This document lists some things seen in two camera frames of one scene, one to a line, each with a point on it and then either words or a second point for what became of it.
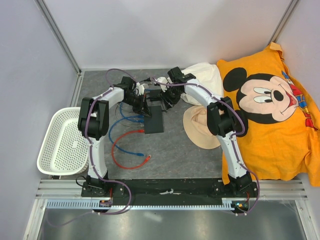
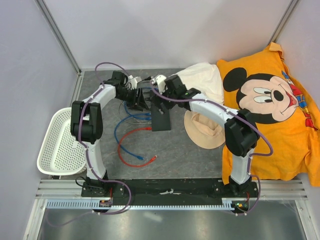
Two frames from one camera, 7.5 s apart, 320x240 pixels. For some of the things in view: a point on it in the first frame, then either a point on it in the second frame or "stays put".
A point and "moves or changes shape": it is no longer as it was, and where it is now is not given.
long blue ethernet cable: x=114 y=145 moves or changes shape
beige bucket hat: x=195 y=121 stays put
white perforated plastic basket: x=63 y=150 stays put
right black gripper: x=168 y=102 → x=157 y=101
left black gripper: x=142 y=107 stays put
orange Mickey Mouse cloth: x=283 y=140 stays put
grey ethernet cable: x=118 y=121 → x=148 y=123
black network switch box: x=154 y=124 moves or changes shape
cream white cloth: x=209 y=75 stays put
